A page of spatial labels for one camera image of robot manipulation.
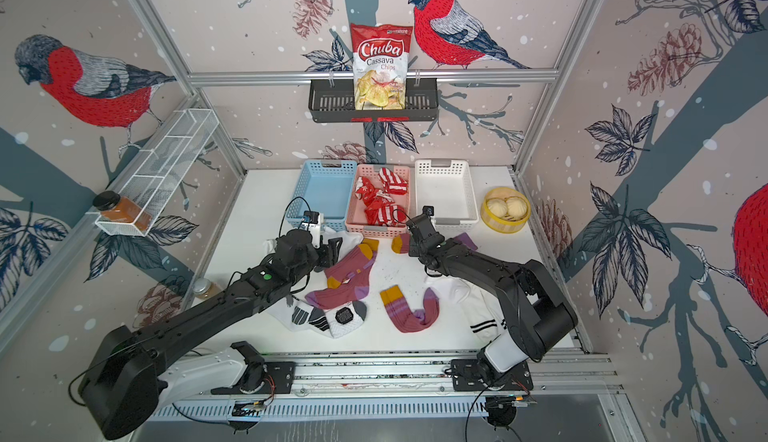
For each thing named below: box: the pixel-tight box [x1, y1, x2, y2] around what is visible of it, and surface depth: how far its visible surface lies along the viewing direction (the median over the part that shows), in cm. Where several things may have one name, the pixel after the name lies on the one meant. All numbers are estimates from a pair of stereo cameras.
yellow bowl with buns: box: [480, 187, 531, 234], surface depth 103 cm
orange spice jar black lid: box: [93, 190, 152, 232], surface depth 63 cm
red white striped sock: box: [378, 167, 409, 195], surface depth 113 cm
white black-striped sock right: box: [425, 274, 507, 343], surface depth 86 cm
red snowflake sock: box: [354, 176, 383, 215], surface depth 112 cm
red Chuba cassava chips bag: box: [350, 23, 414, 111], surface depth 87 cm
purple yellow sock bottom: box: [380, 284, 440, 333], surface depth 85 cm
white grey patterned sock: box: [268, 300, 367, 338], surface depth 84 cm
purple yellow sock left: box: [305, 238, 379, 311], surface depth 92 cm
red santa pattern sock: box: [355, 182, 398, 226], surface depth 106 cm
